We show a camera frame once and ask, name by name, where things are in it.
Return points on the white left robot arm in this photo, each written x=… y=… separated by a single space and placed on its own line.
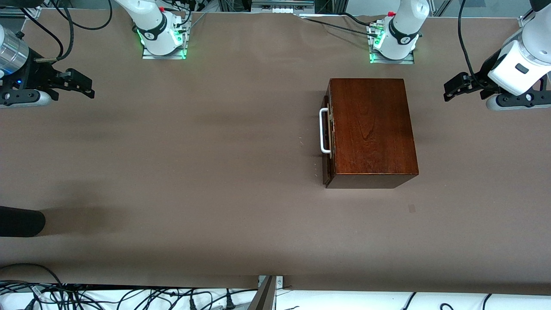
x=404 y=26

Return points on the grey metal beam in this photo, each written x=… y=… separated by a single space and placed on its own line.
x=262 y=299

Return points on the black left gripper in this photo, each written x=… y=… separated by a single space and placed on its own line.
x=485 y=71

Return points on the black cylinder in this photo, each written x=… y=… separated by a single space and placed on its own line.
x=21 y=221

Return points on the brown table cover sheet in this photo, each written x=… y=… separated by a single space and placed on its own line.
x=215 y=193

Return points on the black power plug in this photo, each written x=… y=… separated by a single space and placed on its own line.
x=230 y=303
x=192 y=304

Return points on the dark brown wooden cabinet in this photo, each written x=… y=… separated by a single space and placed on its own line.
x=370 y=129

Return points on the aluminium frame profile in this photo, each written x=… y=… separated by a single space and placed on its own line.
x=527 y=21
x=17 y=13

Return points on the silver corner bracket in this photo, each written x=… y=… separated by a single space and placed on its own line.
x=280 y=282

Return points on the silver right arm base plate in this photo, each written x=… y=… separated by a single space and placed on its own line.
x=148 y=55

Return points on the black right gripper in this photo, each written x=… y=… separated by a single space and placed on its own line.
x=35 y=74

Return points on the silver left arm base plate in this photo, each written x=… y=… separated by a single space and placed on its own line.
x=407 y=61

